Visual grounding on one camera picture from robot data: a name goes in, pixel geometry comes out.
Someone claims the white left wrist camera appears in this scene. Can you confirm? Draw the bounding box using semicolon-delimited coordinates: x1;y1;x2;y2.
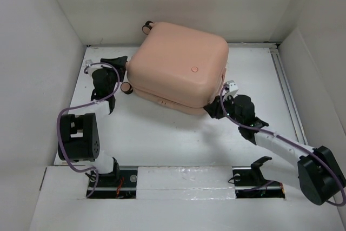
83;60;102;76

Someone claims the pink hard-shell suitcase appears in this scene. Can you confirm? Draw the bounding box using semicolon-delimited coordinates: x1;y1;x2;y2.
126;21;229;115

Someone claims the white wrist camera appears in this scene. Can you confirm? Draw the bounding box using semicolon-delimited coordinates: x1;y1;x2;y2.
83;60;102;76
223;80;238;101

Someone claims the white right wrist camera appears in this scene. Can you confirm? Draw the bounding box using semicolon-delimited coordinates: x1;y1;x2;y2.
223;80;238;101

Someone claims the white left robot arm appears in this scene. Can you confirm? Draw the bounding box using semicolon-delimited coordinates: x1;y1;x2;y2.
57;56;128;186

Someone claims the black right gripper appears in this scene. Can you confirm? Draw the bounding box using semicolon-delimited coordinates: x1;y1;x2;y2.
202;93;243;126

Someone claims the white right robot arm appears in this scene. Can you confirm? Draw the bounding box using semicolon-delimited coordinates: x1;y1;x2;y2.
204;95;345;206

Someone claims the aluminium frame rail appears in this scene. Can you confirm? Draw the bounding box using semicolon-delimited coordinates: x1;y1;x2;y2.
270;43;308;145

